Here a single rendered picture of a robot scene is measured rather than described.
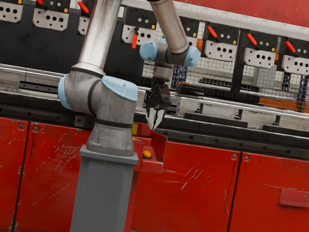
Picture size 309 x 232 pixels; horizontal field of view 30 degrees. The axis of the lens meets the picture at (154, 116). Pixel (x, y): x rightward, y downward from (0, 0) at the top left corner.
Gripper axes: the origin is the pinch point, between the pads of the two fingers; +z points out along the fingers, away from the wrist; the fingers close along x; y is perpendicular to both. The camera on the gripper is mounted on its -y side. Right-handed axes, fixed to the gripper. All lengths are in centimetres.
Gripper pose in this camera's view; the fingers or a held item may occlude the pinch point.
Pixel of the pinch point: (153, 127)
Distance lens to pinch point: 232.0
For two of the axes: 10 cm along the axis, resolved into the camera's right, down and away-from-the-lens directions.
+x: -9.2, -1.3, -3.7
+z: -1.9, 9.7, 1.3
